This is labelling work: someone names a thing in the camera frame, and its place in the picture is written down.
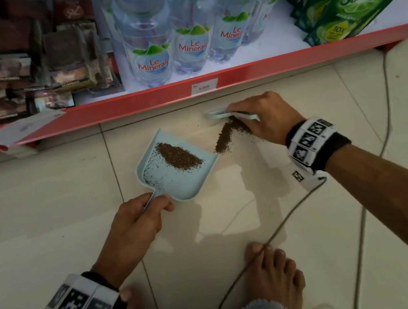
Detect person's right hand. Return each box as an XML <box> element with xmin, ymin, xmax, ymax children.
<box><xmin>225</xmin><ymin>85</ymin><xmax>311</xmax><ymax>154</ymax></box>

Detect person's left hand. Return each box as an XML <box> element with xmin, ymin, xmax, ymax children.
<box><xmin>79</xmin><ymin>189</ymin><xmax>188</xmax><ymax>292</ymax></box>

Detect light blue small brush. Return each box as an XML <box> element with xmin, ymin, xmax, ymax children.
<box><xmin>203</xmin><ymin>102</ymin><xmax>260</xmax><ymax>130</ymax></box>

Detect light blue plastic dustpan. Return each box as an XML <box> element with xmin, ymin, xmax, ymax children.
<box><xmin>129</xmin><ymin>119</ymin><xmax>227</xmax><ymax>211</ymax></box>

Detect person's right forearm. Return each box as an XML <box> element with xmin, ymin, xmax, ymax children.
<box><xmin>320</xmin><ymin>132</ymin><xmax>408</xmax><ymax>309</ymax></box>

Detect beige tiled floor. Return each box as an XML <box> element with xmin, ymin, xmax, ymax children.
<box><xmin>0</xmin><ymin>36</ymin><xmax>408</xmax><ymax>309</ymax></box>

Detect person's right foot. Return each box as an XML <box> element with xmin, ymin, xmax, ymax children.
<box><xmin>241</xmin><ymin>234</ymin><xmax>310</xmax><ymax>309</ymax></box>

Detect row of clear water bottles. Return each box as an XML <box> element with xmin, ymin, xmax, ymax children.
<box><xmin>96</xmin><ymin>0</ymin><xmax>316</xmax><ymax>95</ymax></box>

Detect store shelf with red edge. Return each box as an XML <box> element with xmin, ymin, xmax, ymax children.
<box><xmin>0</xmin><ymin>0</ymin><xmax>408</xmax><ymax>156</ymax></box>

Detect loose white paper label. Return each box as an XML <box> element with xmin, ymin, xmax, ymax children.
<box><xmin>0</xmin><ymin>107</ymin><xmax>71</xmax><ymax>149</ymax></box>

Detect stack of small brown packets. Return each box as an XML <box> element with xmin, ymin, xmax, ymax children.
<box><xmin>0</xmin><ymin>0</ymin><xmax>127</xmax><ymax>125</ymax></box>

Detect black cable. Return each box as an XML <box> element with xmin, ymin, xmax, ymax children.
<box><xmin>191</xmin><ymin>176</ymin><xmax>351</xmax><ymax>309</ymax></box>

